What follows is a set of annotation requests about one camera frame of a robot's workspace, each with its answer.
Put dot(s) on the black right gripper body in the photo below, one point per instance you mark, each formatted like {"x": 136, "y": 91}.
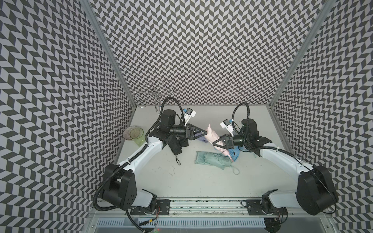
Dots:
{"x": 237, "y": 140}

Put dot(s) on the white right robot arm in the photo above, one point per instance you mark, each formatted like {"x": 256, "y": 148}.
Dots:
{"x": 315, "y": 191}

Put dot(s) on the chrome wire stand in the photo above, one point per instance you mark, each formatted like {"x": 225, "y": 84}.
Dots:
{"x": 148, "y": 94}

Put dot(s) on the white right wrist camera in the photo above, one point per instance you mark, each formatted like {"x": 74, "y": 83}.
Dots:
{"x": 227, "y": 124}

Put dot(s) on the mint green umbrella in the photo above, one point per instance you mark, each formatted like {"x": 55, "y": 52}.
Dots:
{"x": 215, "y": 159}

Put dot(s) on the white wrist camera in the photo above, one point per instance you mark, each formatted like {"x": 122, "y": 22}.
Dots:
{"x": 188, "y": 114}
{"x": 227, "y": 124}

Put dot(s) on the blue umbrella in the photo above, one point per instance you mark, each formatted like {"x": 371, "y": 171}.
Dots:
{"x": 234, "y": 153}

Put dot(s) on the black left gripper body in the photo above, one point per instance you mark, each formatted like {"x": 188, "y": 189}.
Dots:
{"x": 181, "y": 131}

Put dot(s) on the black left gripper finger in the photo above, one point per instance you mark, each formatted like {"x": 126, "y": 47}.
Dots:
{"x": 200, "y": 136}
{"x": 199, "y": 132}

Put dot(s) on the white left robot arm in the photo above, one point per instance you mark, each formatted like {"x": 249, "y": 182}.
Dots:
{"x": 119, "y": 188}

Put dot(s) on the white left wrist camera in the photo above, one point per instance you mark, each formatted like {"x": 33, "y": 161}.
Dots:
{"x": 188, "y": 114}

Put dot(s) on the pink ribbed glass bowl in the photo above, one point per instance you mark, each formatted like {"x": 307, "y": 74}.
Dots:
{"x": 127, "y": 132}

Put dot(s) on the aluminium corner post right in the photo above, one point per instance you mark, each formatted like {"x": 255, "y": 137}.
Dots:
{"x": 325, "y": 10}

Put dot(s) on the aluminium corner post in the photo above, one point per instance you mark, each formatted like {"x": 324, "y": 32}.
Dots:
{"x": 91, "y": 17}
{"x": 325, "y": 10}

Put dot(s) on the green glass cup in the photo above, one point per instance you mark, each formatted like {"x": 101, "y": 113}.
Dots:
{"x": 137, "y": 135}

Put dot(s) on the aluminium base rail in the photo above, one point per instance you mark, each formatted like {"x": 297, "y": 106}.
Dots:
{"x": 228, "y": 215}

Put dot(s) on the aluminium corner post left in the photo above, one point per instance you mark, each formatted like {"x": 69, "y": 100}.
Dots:
{"x": 91, "y": 17}

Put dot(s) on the black folded umbrella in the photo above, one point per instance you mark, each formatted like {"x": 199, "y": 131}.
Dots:
{"x": 176, "y": 144}

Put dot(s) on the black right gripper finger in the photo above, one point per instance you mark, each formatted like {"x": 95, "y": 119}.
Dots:
{"x": 219, "y": 141}
{"x": 219, "y": 147}

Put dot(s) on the pink umbrella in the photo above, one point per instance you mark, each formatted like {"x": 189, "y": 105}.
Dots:
{"x": 213, "y": 139}

